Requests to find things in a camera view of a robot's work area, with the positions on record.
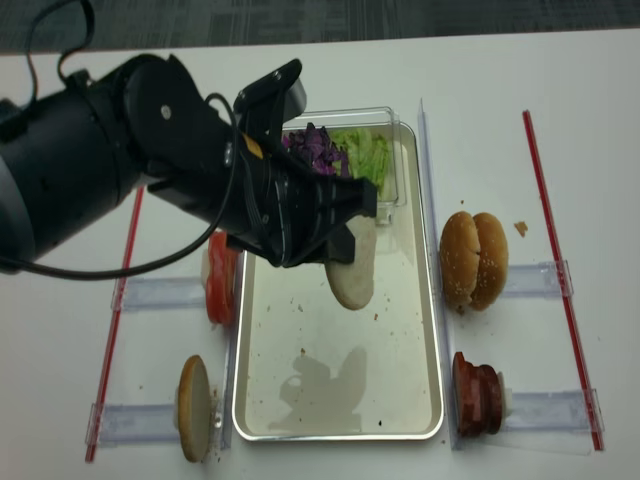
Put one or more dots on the red plastic strip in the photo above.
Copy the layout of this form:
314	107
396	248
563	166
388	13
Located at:
117	320
592	409

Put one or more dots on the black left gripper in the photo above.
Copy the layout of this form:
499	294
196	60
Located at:
284	212

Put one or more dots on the tomato slice stack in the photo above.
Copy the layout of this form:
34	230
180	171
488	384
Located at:
219	291

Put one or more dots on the clear tomato pusher track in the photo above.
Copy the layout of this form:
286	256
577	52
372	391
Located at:
139	293

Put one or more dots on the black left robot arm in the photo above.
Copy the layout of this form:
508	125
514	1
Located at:
72	157

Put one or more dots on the white tomato pusher block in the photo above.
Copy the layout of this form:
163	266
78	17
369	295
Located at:
205	267

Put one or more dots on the clear bun pusher track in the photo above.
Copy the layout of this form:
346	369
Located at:
542	280

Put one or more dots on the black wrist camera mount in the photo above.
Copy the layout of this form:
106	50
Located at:
265	105

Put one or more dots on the green lettuce pieces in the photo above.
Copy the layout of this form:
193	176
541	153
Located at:
368	154

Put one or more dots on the sesame bun top outer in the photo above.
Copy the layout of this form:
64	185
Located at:
493	263

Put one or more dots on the clear plastic salad container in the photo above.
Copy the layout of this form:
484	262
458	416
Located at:
381	120

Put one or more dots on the right clear long rail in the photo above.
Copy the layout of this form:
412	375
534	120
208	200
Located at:
432	233

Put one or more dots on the sesame bun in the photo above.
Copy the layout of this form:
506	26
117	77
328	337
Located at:
493	263
459	255

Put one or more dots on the right red plastic strip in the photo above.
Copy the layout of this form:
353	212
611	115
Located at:
592	409

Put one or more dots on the purple cabbage pieces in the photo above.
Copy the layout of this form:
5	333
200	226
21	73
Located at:
314	146

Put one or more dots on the clear bread pusher track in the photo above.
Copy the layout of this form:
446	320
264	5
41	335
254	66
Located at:
119	424

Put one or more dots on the white bun bottom slice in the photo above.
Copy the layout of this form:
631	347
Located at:
353	284

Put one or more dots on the clear meat pusher track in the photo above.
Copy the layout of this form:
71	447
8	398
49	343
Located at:
551	422

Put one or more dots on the sesame bun top inner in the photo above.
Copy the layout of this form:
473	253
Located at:
459	255

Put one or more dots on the white meat pusher block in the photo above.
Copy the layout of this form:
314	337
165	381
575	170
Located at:
506	397

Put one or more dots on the metal baking tray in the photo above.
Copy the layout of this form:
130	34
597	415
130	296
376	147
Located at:
308	369

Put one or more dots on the bread crumb chunk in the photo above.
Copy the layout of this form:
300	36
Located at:
521	228

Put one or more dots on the red meat slice stack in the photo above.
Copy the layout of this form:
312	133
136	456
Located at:
478	395

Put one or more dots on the left red plastic strip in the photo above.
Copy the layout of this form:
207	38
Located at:
117	320

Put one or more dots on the left clear long rail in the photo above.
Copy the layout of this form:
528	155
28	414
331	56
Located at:
226	407

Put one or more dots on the clear long rail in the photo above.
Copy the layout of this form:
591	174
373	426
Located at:
226	407
432	233

